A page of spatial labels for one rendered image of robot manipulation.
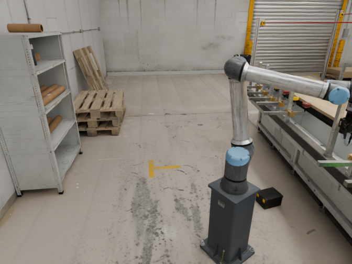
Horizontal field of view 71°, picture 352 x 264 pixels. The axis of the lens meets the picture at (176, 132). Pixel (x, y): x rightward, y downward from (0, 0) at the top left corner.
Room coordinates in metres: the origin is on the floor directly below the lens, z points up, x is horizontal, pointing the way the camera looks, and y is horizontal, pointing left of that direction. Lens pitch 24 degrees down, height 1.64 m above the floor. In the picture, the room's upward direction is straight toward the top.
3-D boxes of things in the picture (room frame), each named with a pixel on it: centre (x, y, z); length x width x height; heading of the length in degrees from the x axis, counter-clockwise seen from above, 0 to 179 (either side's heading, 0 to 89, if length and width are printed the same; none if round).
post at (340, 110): (1.65, -1.17, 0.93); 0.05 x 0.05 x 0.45; 1
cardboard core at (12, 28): (2.61, 1.47, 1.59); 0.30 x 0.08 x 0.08; 96
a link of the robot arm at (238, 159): (1.41, -0.41, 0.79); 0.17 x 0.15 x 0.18; 154
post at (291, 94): (2.39, -1.16, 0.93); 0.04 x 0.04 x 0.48; 1
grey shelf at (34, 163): (2.50, 1.46, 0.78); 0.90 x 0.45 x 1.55; 6
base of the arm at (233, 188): (1.40, -0.40, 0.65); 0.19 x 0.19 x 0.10
